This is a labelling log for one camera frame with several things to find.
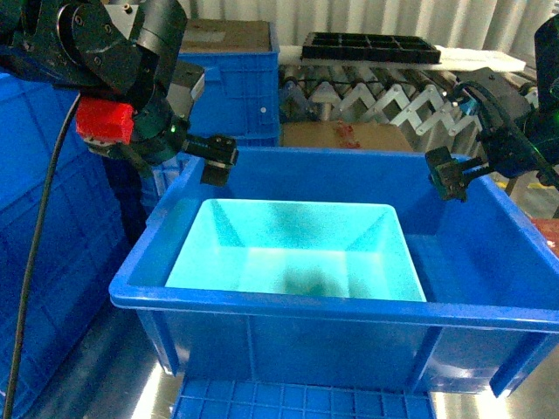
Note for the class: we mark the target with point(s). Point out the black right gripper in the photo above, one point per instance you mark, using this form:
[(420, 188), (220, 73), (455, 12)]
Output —
[(451, 177)]

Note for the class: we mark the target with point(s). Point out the blue crate behind left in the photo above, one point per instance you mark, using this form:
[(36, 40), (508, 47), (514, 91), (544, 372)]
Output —
[(241, 79)]

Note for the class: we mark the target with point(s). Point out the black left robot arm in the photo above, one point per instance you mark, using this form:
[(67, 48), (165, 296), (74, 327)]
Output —
[(122, 57)]

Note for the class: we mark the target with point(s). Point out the black compartment tray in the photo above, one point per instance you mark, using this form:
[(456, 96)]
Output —
[(370, 48)]

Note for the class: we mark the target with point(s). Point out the expandable roller conveyor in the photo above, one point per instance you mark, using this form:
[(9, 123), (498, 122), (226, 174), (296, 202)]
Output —
[(419, 100)]

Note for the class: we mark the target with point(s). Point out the red camera mount block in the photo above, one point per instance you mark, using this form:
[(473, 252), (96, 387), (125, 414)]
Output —
[(105, 120)]

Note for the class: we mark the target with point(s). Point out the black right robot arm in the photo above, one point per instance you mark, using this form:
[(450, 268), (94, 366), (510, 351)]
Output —
[(515, 137)]

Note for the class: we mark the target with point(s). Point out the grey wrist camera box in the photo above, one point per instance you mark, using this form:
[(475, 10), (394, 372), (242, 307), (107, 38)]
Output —
[(186, 87)]

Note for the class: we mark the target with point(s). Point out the brown cardboard box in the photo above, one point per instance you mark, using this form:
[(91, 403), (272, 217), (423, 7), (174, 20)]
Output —
[(343, 135)]

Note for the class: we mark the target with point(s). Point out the cardboard box with red top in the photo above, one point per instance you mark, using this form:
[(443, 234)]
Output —
[(549, 228)]

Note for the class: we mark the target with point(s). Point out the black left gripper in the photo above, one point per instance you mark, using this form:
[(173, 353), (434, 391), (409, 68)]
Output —
[(159, 134)]

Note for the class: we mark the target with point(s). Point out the upturned blue crate base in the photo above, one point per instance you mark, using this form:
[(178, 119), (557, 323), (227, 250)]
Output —
[(253, 399)]

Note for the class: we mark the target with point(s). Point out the teal plastic tray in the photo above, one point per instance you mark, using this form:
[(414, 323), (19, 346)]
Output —
[(336, 250)]

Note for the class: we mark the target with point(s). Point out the open blue plastic crate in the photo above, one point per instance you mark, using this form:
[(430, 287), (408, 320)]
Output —
[(491, 285)]

